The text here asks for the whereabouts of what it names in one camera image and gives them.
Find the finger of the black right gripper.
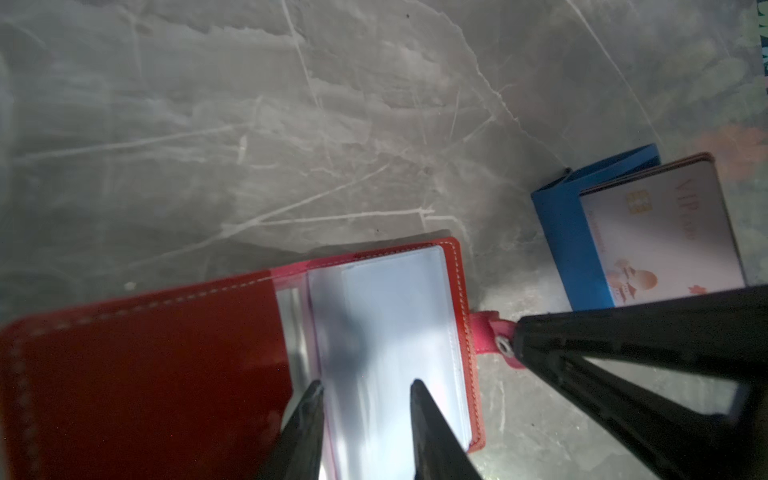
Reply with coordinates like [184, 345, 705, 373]
[523, 357, 767, 479]
[512, 286, 767, 384]

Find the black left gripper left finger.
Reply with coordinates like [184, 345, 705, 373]
[255, 380, 325, 480]

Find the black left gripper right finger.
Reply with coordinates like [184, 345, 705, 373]
[410, 380, 481, 480]

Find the pink VIP card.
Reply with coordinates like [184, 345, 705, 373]
[579, 152, 746, 307]

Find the red leather card holder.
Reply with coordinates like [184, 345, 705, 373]
[1, 237, 516, 479]

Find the blue card stand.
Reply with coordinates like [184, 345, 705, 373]
[531, 144, 661, 311]

